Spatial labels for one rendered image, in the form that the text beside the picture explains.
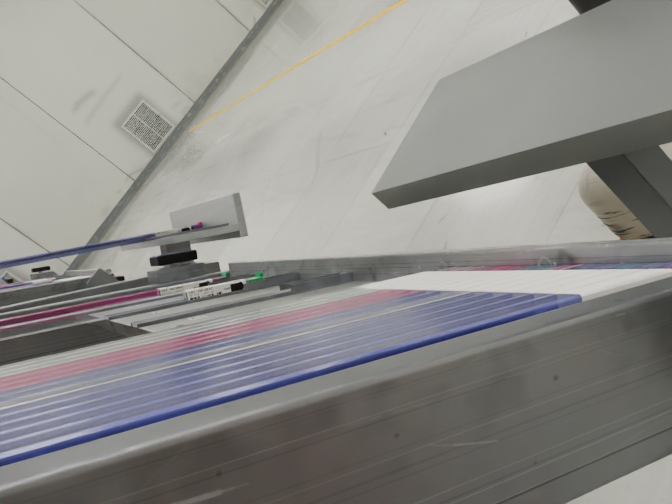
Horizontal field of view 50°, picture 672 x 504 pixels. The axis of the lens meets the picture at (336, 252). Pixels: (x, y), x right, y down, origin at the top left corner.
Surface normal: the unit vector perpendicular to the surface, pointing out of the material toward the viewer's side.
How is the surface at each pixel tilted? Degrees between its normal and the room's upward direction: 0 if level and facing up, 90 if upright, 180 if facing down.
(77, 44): 90
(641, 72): 0
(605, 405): 90
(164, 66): 90
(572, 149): 90
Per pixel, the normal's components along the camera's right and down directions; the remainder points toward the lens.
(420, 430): 0.47, -0.03
